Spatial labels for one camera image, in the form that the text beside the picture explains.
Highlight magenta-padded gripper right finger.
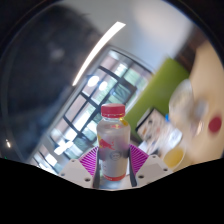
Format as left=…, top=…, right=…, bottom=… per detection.
left=127, top=143, right=174, bottom=188

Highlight flat round red coaster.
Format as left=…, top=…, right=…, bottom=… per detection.
left=208, top=114, right=223, bottom=134

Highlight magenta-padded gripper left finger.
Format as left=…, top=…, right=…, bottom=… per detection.
left=59, top=145, right=101, bottom=189

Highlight clear red-capped drink bottle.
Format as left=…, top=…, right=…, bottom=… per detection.
left=96, top=103, right=132, bottom=182

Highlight white bowl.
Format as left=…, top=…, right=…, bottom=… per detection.
left=168, top=79, right=195, bottom=126

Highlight long curved ceiling light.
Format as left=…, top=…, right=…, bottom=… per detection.
left=72, top=21, right=127, bottom=87

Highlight pendant ceiling lamps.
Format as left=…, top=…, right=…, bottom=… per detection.
left=86, top=74, right=109, bottom=92

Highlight green upholstered bench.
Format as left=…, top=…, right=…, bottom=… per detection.
left=124, top=57, right=190, bottom=141

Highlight pale yellow mug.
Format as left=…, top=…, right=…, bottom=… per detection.
left=162, top=146, right=186, bottom=171

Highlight black-framed tablet with pictures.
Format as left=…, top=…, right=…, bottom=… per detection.
left=135, top=107, right=168, bottom=141

